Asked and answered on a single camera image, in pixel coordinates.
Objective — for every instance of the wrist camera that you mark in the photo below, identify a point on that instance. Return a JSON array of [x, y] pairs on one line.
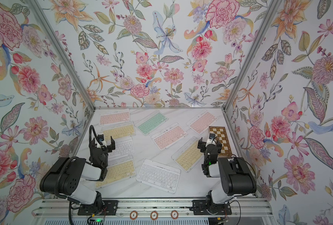
[[100, 140], [212, 137]]

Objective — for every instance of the green keyboard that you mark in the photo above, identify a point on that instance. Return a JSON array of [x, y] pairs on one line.
[[151, 122]]

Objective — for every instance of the white keyboard front centre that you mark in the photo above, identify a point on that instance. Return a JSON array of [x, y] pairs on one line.
[[158, 175]]

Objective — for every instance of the white keyboard left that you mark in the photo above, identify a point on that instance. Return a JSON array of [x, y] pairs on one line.
[[123, 148]]

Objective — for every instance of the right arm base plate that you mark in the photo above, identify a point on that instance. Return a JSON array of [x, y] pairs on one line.
[[207, 207]]

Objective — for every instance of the white keyboard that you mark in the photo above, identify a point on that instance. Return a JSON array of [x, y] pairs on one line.
[[123, 148], [158, 175]]

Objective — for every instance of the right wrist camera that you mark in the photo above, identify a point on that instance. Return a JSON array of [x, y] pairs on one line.
[[212, 137]]

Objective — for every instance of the yellow keyboard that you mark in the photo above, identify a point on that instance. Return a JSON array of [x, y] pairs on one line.
[[118, 131], [119, 170], [188, 155]]

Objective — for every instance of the middle orange ring marker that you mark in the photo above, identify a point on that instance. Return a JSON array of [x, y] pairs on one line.
[[154, 215]]

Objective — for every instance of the orange ring marker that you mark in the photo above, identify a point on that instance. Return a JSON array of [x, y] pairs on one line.
[[154, 215], [133, 215], [174, 215]]

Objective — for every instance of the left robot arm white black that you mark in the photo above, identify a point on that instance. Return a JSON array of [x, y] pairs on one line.
[[64, 178]]

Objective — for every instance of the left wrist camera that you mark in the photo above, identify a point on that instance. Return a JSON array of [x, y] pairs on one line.
[[100, 140]]

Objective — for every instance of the aluminium front rail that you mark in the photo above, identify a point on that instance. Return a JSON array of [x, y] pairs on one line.
[[240, 207]]

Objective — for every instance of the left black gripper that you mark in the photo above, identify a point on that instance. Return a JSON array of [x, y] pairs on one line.
[[108, 147]]

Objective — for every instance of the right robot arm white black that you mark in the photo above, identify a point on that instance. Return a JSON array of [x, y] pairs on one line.
[[236, 178]]

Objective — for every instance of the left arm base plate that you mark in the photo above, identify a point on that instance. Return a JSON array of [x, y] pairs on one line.
[[107, 207]]

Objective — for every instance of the right orange ring marker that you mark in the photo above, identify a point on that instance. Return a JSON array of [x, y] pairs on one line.
[[174, 215]]

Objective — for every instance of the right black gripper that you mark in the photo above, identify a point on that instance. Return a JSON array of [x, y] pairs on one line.
[[203, 145]]

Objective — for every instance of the wooden chessboard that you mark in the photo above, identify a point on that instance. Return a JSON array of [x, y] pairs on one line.
[[221, 133]]

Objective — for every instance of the pink keyboard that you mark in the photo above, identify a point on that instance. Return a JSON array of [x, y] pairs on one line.
[[201, 122], [169, 136], [114, 117]]

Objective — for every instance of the left orange ring marker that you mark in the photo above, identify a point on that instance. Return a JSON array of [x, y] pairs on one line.
[[133, 215]]

